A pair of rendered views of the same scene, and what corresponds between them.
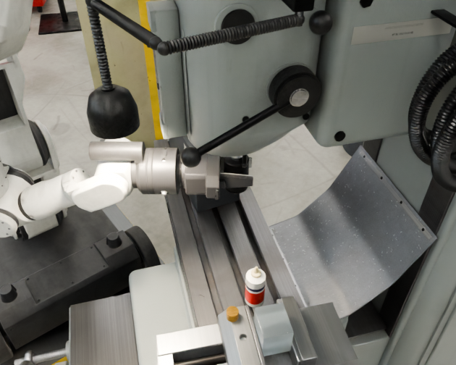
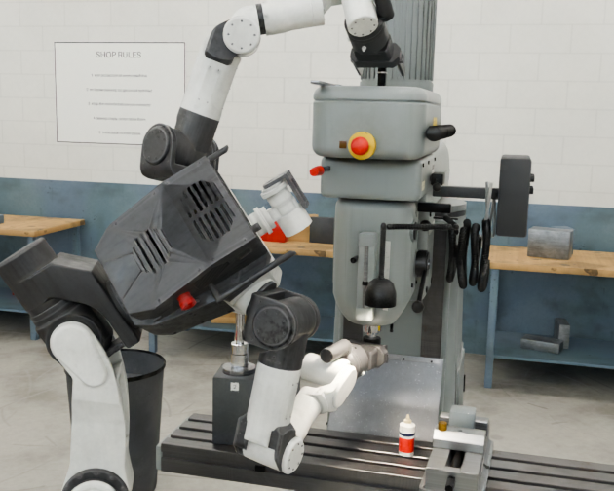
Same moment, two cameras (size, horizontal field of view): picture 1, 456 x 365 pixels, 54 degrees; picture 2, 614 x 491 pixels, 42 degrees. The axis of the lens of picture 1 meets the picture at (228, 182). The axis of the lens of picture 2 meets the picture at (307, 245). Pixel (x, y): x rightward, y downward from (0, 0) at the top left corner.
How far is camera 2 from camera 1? 1.80 m
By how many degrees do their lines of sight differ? 62
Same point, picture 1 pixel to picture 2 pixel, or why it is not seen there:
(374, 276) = (424, 413)
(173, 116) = not seen: hidden behind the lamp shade
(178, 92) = not seen: hidden behind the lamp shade
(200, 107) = (400, 283)
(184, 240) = (320, 461)
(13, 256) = not seen: outside the picture
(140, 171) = (354, 358)
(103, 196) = (348, 385)
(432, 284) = (447, 399)
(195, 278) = (365, 467)
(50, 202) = (310, 417)
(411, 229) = (424, 367)
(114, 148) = (339, 346)
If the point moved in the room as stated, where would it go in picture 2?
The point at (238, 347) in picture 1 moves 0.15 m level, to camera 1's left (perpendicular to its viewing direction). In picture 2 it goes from (467, 433) to (445, 455)
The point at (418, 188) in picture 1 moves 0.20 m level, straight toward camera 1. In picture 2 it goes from (412, 340) to (457, 358)
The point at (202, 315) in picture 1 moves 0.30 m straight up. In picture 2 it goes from (402, 473) to (408, 357)
